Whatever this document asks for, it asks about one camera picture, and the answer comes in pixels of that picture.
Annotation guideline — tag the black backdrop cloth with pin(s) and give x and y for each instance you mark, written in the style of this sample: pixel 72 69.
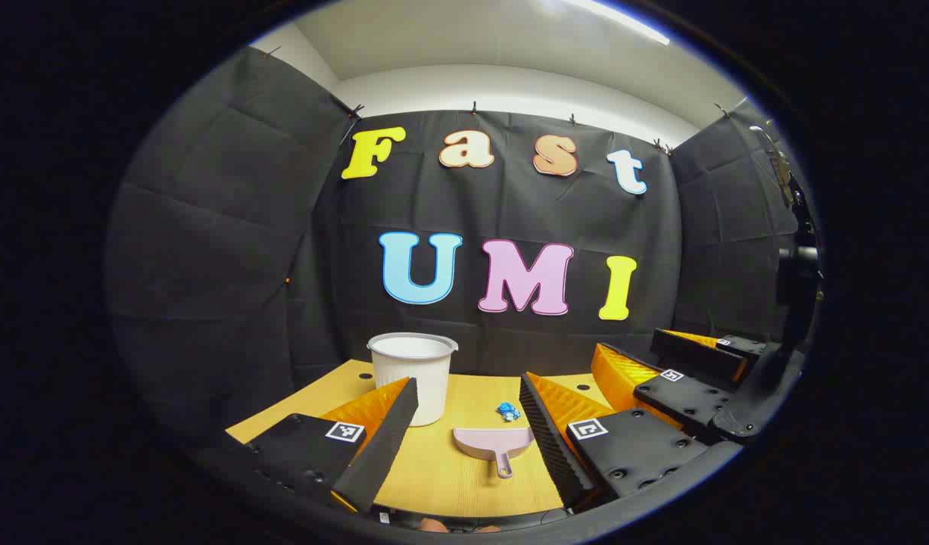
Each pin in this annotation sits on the black backdrop cloth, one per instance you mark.
pixel 509 204

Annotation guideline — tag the blue paper trash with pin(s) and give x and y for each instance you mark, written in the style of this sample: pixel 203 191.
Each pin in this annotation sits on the blue paper trash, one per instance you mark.
pixel 509 412

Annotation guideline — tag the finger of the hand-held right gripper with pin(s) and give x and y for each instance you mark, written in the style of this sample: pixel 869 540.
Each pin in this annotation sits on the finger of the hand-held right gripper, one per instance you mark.
pixel 699 354
pixel 684 401

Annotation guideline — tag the white garbage bin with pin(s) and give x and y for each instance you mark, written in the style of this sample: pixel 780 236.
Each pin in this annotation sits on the white garbage bin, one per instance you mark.
pixel 422 378

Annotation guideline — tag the pink dustpan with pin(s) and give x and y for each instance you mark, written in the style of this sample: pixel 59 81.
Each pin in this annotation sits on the pink dustpan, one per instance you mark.
pixel 490 443

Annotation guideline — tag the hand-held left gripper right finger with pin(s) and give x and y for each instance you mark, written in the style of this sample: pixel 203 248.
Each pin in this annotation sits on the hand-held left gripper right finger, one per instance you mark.
pixel 547 446

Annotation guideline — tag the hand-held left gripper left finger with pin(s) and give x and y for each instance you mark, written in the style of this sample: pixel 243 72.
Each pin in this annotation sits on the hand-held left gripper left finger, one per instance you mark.
pixel 385 446

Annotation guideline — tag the wooden desktop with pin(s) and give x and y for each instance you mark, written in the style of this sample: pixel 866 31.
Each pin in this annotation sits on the wooden desktop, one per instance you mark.
pixel 464 473

